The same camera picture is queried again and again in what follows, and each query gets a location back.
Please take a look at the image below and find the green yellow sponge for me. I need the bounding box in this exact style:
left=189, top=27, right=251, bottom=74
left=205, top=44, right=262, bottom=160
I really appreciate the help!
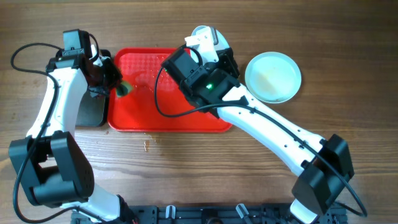
left=116, top=80, right=133, bottom=98

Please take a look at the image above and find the light blue plate bottom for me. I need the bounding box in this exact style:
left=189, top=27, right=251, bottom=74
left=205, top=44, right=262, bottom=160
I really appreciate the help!
left=244, top=52, right=302, bottom=104

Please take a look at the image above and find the light blue plate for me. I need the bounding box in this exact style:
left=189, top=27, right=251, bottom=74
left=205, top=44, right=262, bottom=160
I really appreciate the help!
left=244, top=52, right=302, bottom=104
left=191, top=25, right=229, bottom=51

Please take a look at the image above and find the light blue plate top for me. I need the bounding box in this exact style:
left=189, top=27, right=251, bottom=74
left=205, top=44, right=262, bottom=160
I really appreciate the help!
left=191, top=25, right=229, bottom=51

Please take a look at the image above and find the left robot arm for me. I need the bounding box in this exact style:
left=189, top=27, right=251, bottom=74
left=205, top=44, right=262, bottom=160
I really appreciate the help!
left=9, top=29, right=137, bottom=223

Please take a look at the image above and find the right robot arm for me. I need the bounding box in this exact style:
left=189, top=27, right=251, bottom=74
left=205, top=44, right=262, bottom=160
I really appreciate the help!
left=161, top=46, right=354, bottom=223

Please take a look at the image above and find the black rectangular tray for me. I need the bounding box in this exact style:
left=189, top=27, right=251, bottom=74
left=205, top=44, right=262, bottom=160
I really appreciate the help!
left=55, top=48, right=113, bottom=128

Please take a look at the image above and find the red plastic tray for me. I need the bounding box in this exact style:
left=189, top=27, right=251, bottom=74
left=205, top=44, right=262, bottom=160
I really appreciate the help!
left=108, top=47, right=232, bottom=133

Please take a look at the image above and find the left black cable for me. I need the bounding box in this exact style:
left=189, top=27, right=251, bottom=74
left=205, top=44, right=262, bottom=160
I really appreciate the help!
left=9, top=42, right=81, bottom=224

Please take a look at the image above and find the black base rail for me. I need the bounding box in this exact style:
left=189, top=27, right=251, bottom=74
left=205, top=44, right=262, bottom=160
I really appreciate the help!
left=70, top=202, right=348, bottom=224

